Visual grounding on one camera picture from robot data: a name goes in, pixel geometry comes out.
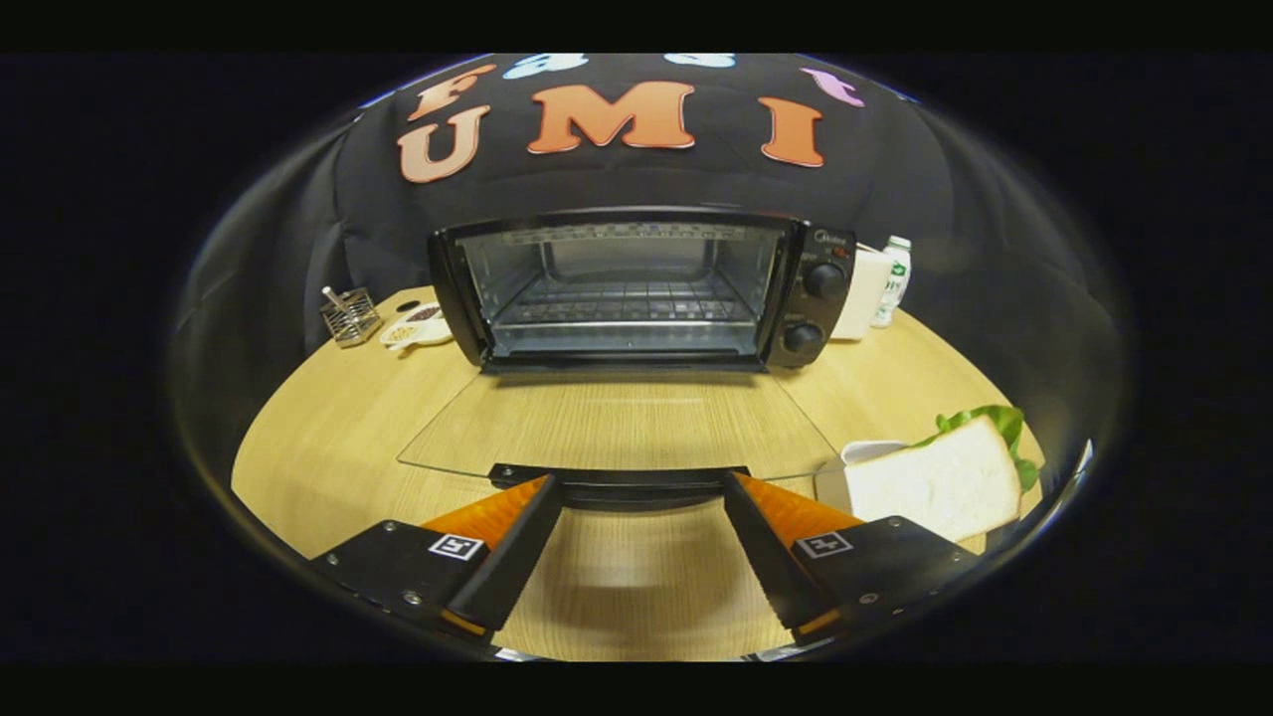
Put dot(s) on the white rectangular dish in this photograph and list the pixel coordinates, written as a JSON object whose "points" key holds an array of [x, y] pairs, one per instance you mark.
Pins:
{"points": [[833, 482]]}

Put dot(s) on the black toaster oven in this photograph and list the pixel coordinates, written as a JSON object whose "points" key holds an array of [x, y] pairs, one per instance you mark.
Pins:
{"points": [[818, 320]]}

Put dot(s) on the green label plastic bottle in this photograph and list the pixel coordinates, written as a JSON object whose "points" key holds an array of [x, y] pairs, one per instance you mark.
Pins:
{"points": [[892, 283]]}

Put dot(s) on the lettuce bread sandwich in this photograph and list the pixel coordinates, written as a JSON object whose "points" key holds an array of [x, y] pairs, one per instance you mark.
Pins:
{"points": [[935, 482]]}

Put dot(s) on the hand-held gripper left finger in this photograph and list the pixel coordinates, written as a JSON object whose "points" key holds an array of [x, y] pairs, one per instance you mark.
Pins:
{"points": [[517, 562]]}

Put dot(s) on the white divided snack dish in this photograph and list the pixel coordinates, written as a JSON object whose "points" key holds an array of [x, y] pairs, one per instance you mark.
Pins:
{"points": [[418, 328]]}

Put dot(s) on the white box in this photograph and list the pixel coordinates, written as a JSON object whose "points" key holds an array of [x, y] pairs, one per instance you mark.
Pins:
{"points": [[860, 293]]}

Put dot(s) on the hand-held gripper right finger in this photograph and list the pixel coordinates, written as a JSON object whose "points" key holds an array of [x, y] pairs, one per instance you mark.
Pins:
{"points": [[771, 557]]}

